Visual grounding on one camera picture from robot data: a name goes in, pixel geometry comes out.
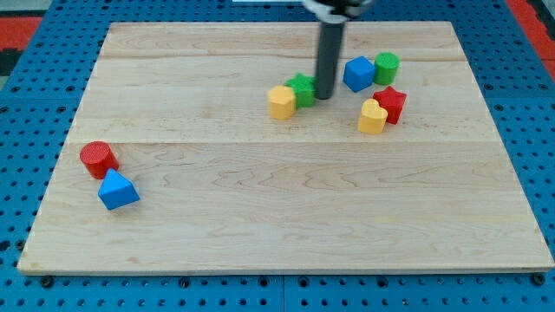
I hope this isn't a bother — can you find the yellow hexagon block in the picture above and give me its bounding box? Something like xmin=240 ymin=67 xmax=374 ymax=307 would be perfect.
xmin=267 ymin=85 xmax=296 ymax=120

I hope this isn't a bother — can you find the green cylinder block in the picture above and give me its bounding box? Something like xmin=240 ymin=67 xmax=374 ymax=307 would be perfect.
xmin=374 ymin=52 xmax=401 ymax=85

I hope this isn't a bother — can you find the red star block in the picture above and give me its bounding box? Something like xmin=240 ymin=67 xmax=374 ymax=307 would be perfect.
xmin=373 ymin=86 xmax=408 ymax=125

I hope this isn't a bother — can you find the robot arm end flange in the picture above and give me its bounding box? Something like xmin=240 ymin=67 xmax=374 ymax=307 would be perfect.
xmin=301 ymin=0 xmax=376 ymax=24

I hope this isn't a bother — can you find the yellow heart block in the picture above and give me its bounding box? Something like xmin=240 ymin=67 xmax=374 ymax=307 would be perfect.
xmin=357 ymin=99 xmax=389 ymax=134

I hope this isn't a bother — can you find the light wooden board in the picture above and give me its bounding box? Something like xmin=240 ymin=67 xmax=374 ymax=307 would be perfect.
xmin=18 ymin=22 xmax=554 ymax=276

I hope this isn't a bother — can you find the red cylinder block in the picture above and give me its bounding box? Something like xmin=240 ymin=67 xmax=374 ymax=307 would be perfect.
xmin=80 ymin=141 xmax=120 ymax=179

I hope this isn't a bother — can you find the blue triangle block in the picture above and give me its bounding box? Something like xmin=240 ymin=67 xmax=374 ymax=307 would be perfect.
xmin=97 ymin=168 xmax=140 ymax=211

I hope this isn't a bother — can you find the blue cube block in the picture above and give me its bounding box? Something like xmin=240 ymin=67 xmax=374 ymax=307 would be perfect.
xmin=343 ymin=56 xmax=375 ymax=93

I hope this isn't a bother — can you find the green star block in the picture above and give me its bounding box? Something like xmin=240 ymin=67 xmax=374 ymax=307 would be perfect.
xmin=285 ymin=73 xmax=315 ymax=108

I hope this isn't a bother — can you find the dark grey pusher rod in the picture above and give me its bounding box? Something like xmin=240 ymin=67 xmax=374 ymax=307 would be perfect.
xmin=315 ymin=22 xmax=345 ymax=100

